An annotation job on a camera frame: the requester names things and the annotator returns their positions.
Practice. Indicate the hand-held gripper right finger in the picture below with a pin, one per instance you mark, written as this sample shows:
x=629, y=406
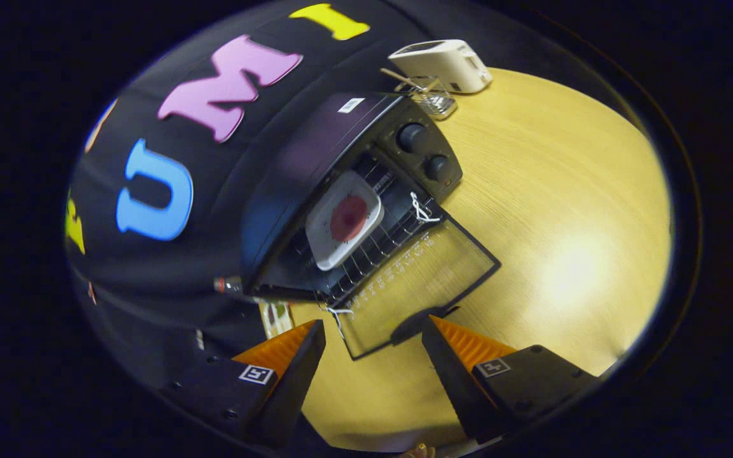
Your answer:
x=455, y=381

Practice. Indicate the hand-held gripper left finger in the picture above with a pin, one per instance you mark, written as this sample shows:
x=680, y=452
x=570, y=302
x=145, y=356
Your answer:
x=293, y=381

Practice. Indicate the white square plate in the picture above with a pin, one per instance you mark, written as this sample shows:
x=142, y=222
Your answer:
x=325, y=245

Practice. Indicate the red round meat slice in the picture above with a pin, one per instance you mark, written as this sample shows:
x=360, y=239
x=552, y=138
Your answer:
x=349, y=218

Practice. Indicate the black toaster oven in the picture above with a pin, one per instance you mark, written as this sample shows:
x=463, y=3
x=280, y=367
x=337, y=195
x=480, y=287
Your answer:
x=315, y=146

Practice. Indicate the white toaster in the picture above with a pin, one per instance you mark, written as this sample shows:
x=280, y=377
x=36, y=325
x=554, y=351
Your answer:
x=443, y=63

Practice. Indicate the white printed packet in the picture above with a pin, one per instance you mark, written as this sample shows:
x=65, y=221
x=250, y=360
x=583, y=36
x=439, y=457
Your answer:
x=275, y=318

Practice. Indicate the clear bottle with red cap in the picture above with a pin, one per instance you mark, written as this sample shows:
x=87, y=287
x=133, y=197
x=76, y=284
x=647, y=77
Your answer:
x=230, y=285

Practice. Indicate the wooden clothespin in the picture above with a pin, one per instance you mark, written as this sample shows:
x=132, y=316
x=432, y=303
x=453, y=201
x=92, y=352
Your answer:
x=91, y=292

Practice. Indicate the black backdrop cloth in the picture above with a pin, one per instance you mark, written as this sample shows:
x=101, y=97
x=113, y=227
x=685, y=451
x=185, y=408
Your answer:
x=258, y=146

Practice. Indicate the clear glass utensil holder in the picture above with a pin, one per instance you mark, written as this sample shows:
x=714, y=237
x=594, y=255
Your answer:
x=436, y=102

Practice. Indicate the wooden stick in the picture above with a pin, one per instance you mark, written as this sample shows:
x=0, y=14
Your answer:
x=401, y=78

